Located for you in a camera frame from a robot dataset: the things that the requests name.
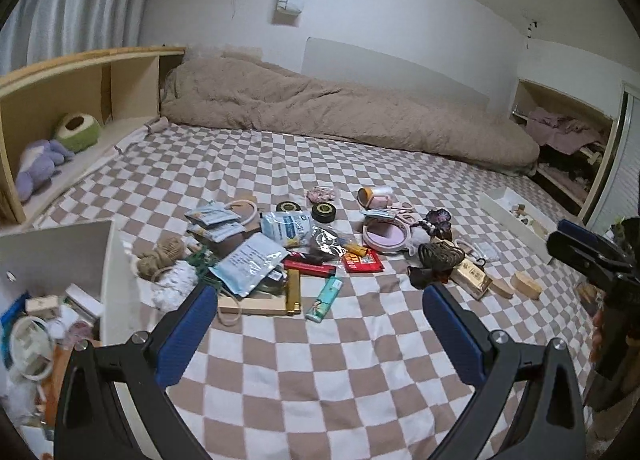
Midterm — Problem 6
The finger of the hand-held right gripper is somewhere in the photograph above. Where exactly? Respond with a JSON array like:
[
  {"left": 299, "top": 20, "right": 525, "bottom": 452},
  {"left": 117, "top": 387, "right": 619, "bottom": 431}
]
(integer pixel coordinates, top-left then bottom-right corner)
[
  {"left": 557, "top": 219, "right": 618, "bottom": 253},
  {"left": 546, "top": 233, "right": 608, "bottom": 283}
]

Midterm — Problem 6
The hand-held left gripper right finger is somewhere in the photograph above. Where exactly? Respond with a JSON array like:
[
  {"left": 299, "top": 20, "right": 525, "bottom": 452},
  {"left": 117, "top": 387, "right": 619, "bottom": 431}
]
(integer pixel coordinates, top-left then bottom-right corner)
[{"left": 422, "top": 283, "right": 586, "bottom": 460}]

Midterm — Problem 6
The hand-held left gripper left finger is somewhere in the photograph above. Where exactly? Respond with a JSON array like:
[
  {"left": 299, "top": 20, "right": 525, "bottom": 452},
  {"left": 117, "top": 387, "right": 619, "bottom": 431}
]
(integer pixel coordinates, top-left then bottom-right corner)
[{"left": 55, "top": 283, "right": 219, "bottom": 460}]

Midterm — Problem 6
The white storage box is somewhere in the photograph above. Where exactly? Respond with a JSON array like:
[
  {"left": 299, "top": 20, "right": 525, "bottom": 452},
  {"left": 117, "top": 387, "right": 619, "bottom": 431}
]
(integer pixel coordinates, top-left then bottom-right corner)
[{"left": 0, "top": 220, "right": 151, "bottom": 460}]

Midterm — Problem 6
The person's right hand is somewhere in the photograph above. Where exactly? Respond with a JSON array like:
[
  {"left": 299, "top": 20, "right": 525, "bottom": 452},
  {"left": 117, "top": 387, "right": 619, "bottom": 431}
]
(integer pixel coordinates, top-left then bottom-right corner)
[{"left": 590, "top": 313, "right": 608, "bottom": 366}]

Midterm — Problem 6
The beige rubber band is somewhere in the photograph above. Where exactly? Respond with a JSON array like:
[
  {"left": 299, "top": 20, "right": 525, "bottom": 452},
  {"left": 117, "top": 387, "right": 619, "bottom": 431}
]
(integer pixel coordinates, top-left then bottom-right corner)
[{"left": 216, "top": 296, "right": 244, "bottom": 327}]

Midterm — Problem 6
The white lace cloth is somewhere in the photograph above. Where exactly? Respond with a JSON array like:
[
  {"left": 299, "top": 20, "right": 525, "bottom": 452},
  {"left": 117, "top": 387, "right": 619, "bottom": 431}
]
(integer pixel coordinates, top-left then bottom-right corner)
[{"left": 150, "top": 260, "right": 201, "bottom": 312}]

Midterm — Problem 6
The wooden block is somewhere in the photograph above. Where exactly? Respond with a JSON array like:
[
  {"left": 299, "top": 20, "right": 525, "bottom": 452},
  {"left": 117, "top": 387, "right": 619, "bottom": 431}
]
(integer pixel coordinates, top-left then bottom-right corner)
[
  {"left": 510, "top": 270, "right": 543, "bottom": 301},
  {"left": 487, "top": 276, "right": 516, "bottom": 298}
]

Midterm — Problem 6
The gold box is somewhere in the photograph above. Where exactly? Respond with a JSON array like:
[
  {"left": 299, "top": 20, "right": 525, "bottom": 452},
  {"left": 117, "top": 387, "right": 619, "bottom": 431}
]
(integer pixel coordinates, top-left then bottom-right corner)
[{"left": 450, "top": 260, "right": 493, "bottom": 301}]

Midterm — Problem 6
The black adapter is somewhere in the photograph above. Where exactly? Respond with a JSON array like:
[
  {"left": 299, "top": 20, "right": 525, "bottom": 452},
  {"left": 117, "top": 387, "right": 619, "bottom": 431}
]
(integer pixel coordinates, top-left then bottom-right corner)
[{"left": 407, "top": 265, "right": 437, "bottom": 289}]

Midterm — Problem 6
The flat wooden board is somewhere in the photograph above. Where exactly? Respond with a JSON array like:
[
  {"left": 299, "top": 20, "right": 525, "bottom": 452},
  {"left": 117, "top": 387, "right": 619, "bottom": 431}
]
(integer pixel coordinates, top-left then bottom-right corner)
[{"left": 217, "top": 290, "right": 288, "bottom": 317}]

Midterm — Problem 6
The white louvred door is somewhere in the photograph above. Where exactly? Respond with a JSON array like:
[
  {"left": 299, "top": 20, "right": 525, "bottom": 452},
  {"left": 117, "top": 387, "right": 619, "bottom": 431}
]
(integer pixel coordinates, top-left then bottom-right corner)
[{"left": 585, "top": 83, "right": 640, "bottom": 241}]

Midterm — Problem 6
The jute twine ball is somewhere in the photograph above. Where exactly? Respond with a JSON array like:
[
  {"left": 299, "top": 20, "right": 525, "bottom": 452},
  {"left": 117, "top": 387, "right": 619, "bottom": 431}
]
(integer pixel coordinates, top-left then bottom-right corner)
[{"left": 136, "top": 236, "right": 187, "bottom": 283}]

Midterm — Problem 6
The white shallow tray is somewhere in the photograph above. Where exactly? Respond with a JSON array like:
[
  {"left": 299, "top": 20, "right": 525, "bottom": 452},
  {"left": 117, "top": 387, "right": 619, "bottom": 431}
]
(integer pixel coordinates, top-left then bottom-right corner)
[{"left": 479, "top": 187, "right": 563, "bottom": 265}]

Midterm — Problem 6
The clear plastic case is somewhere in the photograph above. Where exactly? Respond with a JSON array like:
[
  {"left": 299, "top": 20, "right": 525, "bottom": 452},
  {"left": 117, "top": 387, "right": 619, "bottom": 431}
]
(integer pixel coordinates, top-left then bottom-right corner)
[{"left": 465, "top": 239, "right": 501, "bottom": 262}]

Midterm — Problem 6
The large blue white foil pouch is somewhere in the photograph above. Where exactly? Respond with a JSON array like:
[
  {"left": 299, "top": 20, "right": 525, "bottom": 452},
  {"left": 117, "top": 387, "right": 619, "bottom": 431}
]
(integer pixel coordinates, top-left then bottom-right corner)
[{"left": 209, "top": 233, "right": 290, "bottom": 297}]

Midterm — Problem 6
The pink clothes pile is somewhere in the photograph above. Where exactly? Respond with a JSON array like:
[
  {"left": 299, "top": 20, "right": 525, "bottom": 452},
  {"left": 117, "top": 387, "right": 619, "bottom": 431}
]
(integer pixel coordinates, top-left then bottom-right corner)
[{"left": 527, "top": 107, "right": 606, "bottom": 148}]

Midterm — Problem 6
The white rectangular box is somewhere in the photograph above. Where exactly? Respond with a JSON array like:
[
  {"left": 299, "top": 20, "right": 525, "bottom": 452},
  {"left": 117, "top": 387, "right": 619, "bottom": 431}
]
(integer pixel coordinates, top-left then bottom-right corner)
[{"left": 64, "top": 284, "right": 106, "bottom": 323}]

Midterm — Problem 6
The small blue sachet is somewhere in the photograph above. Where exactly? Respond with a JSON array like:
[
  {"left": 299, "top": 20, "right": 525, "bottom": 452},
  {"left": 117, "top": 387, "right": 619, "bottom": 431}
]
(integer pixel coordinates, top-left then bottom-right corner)
[
  {"left": 185, "top": 201, "right": 236, "bottom": 227},
  {"left": 196, "top": 221, "right": 246, "bottom": 243}
]

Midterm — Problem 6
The gold bar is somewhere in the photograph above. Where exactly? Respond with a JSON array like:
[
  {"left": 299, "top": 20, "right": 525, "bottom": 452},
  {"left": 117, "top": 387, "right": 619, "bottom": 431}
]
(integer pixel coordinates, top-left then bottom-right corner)
[{"left": 285, "top": 270, "right": 302, "bottom": 317}]

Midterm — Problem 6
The red packet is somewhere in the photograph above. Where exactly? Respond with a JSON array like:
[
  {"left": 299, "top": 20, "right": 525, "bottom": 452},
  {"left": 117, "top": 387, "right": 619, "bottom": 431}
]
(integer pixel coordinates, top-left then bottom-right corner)
[{"left": 341, "top": 247, "right": 385, "bottom": 273}]

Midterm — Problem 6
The black flower hair clip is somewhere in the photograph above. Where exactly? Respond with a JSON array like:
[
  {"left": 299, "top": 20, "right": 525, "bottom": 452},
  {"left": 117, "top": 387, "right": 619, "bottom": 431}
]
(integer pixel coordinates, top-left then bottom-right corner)
[{"left": 425, "top": 209, "right": 453, "bottom": 236}]

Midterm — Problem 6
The pink round compact mirror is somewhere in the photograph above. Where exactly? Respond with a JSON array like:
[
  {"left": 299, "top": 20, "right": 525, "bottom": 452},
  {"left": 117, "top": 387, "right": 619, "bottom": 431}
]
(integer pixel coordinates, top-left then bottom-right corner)
[{"left": 362, "top": 217, "right": 413, "bottom": 255}]

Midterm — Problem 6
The checkered bed sheet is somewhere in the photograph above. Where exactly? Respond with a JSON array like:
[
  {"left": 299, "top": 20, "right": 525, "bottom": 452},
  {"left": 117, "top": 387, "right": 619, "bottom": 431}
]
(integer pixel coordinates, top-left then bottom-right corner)
[{"left": 20, "top": 120, "right": 611, "bottom": 460}]

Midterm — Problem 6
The green lighter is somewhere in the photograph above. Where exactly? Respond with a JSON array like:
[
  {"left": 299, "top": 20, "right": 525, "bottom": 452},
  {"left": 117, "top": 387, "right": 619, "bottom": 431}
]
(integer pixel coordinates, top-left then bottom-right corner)
[{"left": 306, "top": 277, "right": 343, "bottom": 323}]

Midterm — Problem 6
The red stick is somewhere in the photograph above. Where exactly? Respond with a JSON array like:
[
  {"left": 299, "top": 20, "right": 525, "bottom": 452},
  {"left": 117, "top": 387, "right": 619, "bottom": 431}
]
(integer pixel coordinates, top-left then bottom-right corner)
[{"left": 284, "top": 260, "right": 337, "bottom": 277}]

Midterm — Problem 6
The wooden hoop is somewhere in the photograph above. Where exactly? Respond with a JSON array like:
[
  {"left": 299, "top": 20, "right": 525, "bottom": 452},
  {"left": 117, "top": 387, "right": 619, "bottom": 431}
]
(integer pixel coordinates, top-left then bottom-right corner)
[{"left": 227, "top": 197, "right": 261, "bottom": 227}]

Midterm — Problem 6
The wooden closet shelf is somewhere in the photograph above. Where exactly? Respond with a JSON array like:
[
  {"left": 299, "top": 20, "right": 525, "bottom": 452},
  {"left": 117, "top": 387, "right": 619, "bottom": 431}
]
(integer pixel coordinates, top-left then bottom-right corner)
[{"left": 509, "top": 78, "right": 621, "bottom": 216}]

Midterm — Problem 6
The blue printed mask packet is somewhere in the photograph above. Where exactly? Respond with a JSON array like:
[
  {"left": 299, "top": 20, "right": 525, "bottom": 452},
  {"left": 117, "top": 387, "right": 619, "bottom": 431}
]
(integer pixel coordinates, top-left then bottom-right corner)
[{"left": 260, "top": 211, "right": 313, "bottom": 247}]

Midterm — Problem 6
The small wooden box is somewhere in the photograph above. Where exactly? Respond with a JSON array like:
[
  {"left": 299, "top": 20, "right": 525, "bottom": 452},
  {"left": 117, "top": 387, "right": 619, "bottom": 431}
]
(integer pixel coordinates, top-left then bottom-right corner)
[{"left": 25, "top": 295, "right": 61, "bottom": 318}]

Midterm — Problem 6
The white round mirror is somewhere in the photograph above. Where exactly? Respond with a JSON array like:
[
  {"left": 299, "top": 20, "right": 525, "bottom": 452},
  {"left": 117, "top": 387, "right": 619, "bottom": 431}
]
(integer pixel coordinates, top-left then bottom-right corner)
[{"left": 9, "top": 316, "right": 55, "bottom": 381}]

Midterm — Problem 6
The silver foil wrapper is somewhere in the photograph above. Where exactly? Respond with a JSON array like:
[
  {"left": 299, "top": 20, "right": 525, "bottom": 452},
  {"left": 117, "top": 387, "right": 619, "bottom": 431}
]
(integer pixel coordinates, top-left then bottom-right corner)
[{"left": 301, "top": 227, "right": 348, "bottom": 266}]

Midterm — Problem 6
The pink floral scrunchie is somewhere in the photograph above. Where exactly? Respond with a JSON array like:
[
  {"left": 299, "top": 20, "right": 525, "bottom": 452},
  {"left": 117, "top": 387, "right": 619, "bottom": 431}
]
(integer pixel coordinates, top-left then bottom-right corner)
[{"left": 306, "top": 186, "right": 341, "bottom": 203}]

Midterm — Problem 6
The green avocado plush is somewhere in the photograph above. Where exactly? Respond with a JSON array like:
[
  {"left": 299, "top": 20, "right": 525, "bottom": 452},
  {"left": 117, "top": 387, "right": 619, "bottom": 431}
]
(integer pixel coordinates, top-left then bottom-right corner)
[{"left": 54, "top": 112, "right": 103, "bottom": 153}]

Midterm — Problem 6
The purple plush toy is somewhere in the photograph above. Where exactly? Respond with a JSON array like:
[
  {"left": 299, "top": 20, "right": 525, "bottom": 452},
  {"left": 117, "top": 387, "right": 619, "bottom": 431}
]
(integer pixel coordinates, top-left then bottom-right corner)
[{"left": 15, "top": 139, "right": 76, "bottom": 203}]

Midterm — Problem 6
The wooden bedside shelf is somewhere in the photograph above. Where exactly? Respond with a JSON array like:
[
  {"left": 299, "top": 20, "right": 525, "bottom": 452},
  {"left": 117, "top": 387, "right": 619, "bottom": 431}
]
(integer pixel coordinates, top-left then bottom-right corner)
[{"left": 0, "top": 45, "right": 187, "bottom": 226}]

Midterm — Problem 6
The beige quilt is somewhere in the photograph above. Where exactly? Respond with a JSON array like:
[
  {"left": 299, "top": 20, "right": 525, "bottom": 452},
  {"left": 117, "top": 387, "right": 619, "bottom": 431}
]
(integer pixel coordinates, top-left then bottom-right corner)
[{"left": 160, "top": 48, "right": 541, "bottom": 176}]

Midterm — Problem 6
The grey curtain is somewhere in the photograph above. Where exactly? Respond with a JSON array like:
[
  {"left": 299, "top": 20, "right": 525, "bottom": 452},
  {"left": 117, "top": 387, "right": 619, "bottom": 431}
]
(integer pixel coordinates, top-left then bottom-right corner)
[{"left": 0, "top": 0, "right": 151, "bottom": 76}]

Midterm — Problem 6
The black coiled cable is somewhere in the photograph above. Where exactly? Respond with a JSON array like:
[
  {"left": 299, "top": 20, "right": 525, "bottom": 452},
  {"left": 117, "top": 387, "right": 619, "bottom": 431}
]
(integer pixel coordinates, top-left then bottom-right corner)
[{"left": 417, "top": 240, "right": 466, "bottom": 271}]

